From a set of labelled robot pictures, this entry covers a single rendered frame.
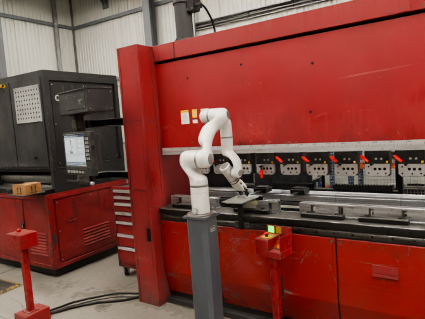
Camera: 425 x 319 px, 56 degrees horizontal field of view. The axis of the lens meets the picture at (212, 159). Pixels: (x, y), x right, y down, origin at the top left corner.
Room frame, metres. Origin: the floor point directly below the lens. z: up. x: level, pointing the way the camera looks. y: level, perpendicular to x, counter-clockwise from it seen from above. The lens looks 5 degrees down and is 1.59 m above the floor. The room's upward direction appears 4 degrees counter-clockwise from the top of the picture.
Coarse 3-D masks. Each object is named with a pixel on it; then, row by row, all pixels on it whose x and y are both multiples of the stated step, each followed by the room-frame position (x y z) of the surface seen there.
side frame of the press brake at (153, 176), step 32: (128, 64) 3.46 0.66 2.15; (128, 96) 3.48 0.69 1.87; (128, 128) 3.50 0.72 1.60; (160, 128) 3.57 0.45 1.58; (128, 160) 3.52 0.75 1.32; (160, 160) 3.54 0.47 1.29; (160, 192) 3.51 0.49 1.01; (160, 224) 3.48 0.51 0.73; (160, 256) 3.45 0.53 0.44; (160, 288) 3.42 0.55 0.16
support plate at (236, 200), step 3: (231, 198) 3.04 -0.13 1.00; (234, 198) 3.03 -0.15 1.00; (237, 198) 3.02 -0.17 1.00; (240, 198) 3.01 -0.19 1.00; (243, 198) 3.00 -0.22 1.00; (246, 198) 3.00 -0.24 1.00; (249, 198) 2.99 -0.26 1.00; (252, 198) 2.98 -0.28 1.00; (255, 198) 3.00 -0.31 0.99; (222, 201) 2.94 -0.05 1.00; (225, 201) 2.93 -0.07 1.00; (228, 201) 2.92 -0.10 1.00; (231, 201) 2.91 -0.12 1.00; (234, 201) 2.91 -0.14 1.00; (237, 201) 2.90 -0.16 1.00; (240, 201) 2.89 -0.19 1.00; (243, 201) 2.88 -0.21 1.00; (246, 201) 2.89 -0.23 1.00
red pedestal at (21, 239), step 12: (12, 240) 3.19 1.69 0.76; (24, 240) 3.16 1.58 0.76; (36, 240) 3.25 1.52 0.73; (24, 252) 3.23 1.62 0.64; (24, 264) 3.22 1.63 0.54; (24, 276) 3.23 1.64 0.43; (24, 288) 3.24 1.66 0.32; (24, 312) 3.22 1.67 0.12; (36, 312) 3.21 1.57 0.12; (48, 312) 3.29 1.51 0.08
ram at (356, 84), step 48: (288, 48) 2.85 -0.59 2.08; (336, 48) 2.66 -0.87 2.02; (384, 48) 2.49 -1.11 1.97; (192, 96) 3.35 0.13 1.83; (240, 96) 3.09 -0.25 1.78; (288, 96) 2.86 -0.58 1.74; (336, 96) 2.67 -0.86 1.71; (384, 96) 2.50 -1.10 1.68; (192, 144) 3.37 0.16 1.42; (240, 144) 3.10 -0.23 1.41
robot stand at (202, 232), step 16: (192, 224) 2.51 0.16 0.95; (208, 224) 2.49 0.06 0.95; (192, 240) 2.52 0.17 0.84; (208, 240) 2.48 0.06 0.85; (192, 256) 2.53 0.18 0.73; (208, 256) 2.48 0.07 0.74; (192, 272) 2.53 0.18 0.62; (208, 272) 2.48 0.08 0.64; (192, 288) 2.56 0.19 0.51; (208, 288) 2.48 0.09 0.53; (208, 304) 2.48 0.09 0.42
